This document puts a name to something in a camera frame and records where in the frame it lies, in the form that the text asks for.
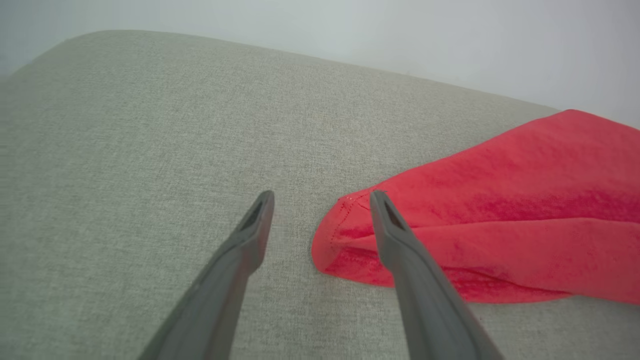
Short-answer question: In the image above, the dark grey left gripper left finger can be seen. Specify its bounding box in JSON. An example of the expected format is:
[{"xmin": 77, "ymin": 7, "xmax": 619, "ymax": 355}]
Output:
[{"xmin": 137, "ymin": 190, "xmax": 276, "ymax": 360}]

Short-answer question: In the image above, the red jersey with white sleeves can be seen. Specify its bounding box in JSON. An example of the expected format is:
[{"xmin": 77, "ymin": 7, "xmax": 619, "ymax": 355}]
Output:
[{"xmin": 311, "ymin": 109, "xmax": 640, "ymax": 306}]

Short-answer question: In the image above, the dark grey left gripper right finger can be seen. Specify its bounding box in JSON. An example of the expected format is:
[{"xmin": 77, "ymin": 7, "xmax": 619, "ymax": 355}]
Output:
[{"xmin": 369, "ymin": 189, "xmax": 506, "ymax": 360}]

